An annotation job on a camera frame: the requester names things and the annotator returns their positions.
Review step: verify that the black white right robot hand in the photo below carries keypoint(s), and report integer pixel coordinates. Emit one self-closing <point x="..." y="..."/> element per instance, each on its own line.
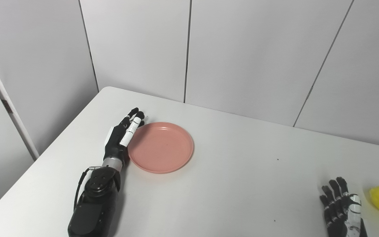
<point x="342" y="217"/>

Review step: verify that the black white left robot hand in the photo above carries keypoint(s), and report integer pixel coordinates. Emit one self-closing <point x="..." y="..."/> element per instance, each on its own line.
<point x="115" y="143"/>

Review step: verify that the pink round plate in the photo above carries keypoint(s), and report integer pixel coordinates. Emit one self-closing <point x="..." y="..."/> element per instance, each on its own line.
<point x="161" y="148"/>

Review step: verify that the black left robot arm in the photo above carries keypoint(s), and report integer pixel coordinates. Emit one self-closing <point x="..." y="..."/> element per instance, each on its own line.
<point x="95" y="207"/>

